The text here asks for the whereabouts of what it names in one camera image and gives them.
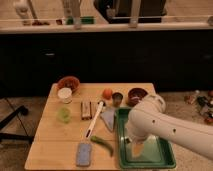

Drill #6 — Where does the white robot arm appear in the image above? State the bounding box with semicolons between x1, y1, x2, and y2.
126;94;213;160

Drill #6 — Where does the small metal cup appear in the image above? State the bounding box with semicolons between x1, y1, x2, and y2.
112;92;123;107

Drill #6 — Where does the white paper cup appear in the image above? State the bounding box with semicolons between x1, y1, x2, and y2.
57;87;72;104

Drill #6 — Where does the green plastic cup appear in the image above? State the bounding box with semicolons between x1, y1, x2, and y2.
57;107;71;123

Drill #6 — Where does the orange fruit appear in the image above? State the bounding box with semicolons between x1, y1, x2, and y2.
102;88;113;100

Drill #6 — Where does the dark red bowl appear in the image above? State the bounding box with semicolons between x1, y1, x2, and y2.
128;88;148;107

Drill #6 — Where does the brown wooden block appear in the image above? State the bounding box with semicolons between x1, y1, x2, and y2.
81;101;92;120

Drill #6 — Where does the grey cloth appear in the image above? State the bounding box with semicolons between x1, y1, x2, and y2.
101;108;115;132

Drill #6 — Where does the yellow sponge piece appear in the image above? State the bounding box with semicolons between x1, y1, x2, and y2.
131;143;144;158

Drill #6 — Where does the blue sponge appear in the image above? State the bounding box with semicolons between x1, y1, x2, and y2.
76;143;92;167

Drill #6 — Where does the green plastic tray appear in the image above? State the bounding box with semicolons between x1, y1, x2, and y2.
116;108;176;169

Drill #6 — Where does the black chair base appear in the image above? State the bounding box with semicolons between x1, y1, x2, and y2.
0;106;34;144

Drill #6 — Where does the white handled brush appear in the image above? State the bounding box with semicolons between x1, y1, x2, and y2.
86;101;105;138

